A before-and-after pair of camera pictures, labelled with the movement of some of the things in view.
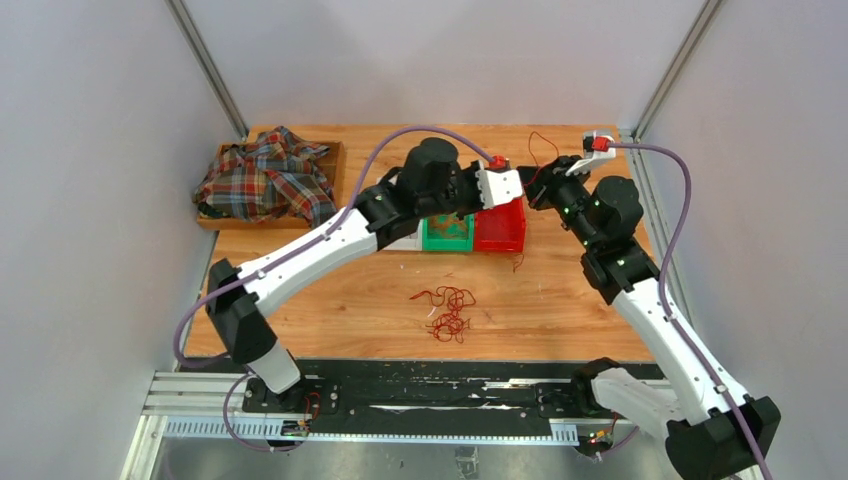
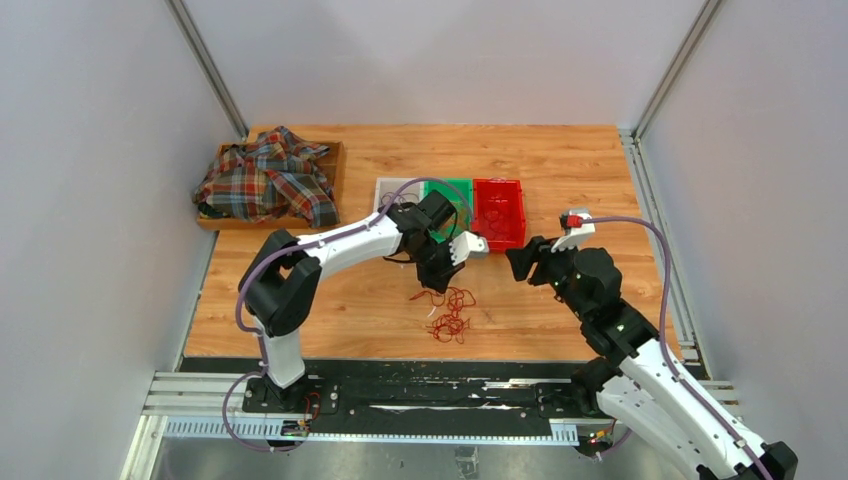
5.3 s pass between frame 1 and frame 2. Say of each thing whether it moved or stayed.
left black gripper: moved
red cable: moved
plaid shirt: stayed
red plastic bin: stayed
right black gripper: moved
